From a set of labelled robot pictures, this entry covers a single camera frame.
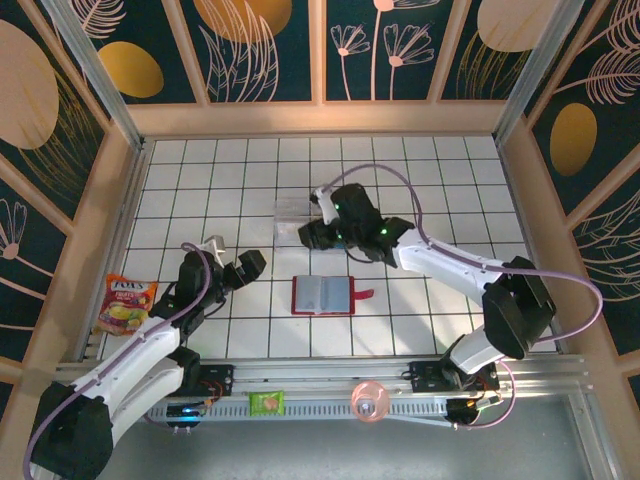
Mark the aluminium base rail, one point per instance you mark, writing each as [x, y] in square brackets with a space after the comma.
[310, 375]

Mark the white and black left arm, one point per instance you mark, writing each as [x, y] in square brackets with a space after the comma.
[135, 350]

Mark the aluminium frame post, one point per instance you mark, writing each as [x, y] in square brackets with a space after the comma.
[95, 70]
[535, 65]

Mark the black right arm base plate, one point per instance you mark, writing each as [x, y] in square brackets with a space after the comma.
[425, 375]

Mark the clear acrylic card stand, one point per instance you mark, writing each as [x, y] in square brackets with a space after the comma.
[292, 210]

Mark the black left controller board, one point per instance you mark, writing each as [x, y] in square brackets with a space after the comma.
[185, 415]

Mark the black controller board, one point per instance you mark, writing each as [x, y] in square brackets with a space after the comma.
[185, 415]
[465, 410]

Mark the orange fruit candy bag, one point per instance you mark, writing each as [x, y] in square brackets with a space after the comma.
[125, 305]

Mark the silver VIP card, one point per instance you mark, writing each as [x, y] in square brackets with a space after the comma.
[291, 234]

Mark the red leather card wallet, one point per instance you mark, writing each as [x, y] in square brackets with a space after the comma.
[320, 295]

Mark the black right controller board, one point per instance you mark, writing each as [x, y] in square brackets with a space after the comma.
[465, 410]

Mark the pink plastic cup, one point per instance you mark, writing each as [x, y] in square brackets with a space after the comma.
[370, 402]

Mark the green snack packet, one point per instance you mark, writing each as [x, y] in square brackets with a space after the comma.
[266, 403]

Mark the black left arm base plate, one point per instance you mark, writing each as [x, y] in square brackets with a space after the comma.
[222, 380]

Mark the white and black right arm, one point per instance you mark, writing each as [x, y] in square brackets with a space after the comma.
[440, 265]

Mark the aluminium side rail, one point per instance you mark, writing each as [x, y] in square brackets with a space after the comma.
[520, 200]
[125, 220]

